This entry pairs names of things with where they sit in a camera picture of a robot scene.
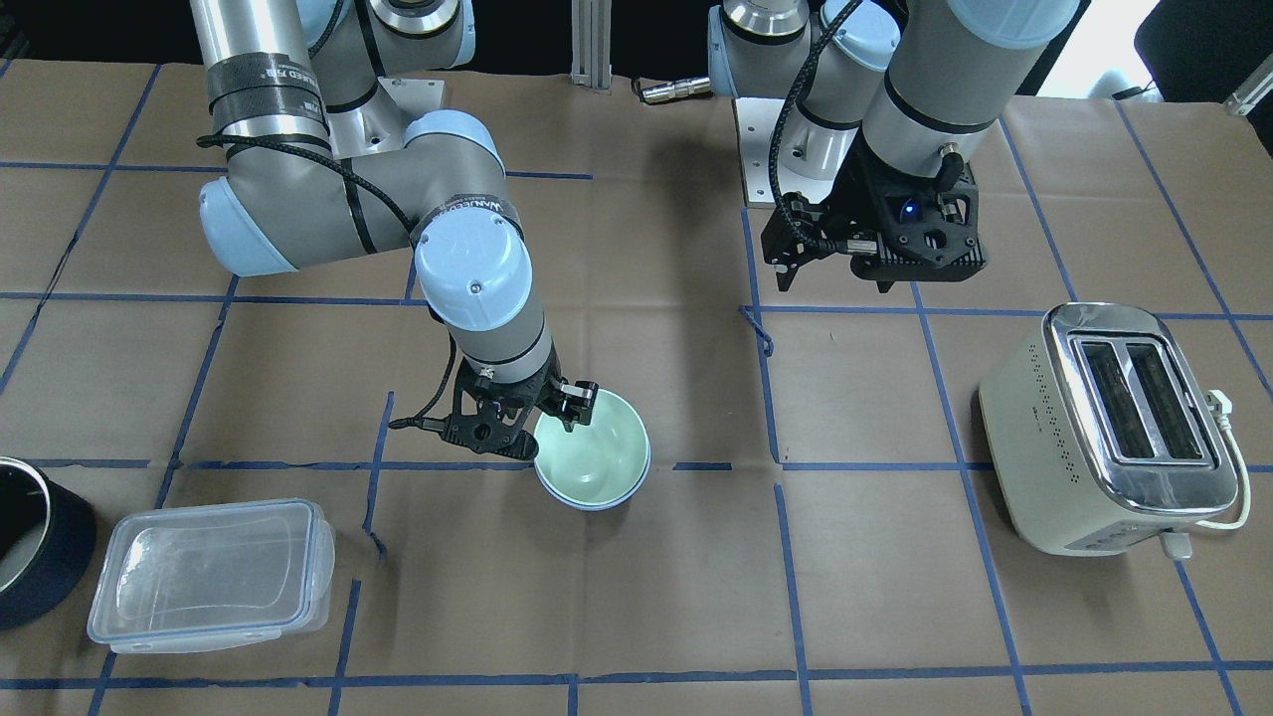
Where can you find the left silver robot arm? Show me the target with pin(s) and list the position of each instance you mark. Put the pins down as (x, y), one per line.
(937, 78)

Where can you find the aluminium frame post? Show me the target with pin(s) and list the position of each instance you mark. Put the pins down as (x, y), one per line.
(590, 45)

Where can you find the blue pot with glass lid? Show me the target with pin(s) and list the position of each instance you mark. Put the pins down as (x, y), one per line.
(48, 535)

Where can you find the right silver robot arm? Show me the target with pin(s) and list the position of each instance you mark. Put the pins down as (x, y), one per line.
(325, 165)

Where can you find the white toaster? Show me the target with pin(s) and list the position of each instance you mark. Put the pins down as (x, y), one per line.
(1101, 438)

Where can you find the blue bowl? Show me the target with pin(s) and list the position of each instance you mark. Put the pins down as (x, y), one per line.
(592, 487)

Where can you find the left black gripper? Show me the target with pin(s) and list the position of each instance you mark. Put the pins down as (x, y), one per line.
(861, 191)

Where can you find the green bowl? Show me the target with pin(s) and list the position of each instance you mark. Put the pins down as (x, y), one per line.
(616, 435)

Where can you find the clear plastic container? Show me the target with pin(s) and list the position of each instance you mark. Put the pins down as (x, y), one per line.
(195, 579)

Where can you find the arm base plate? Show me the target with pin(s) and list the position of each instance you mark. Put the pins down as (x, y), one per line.
(808, 161)

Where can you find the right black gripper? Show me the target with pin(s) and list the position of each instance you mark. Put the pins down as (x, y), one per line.
(531, 391)

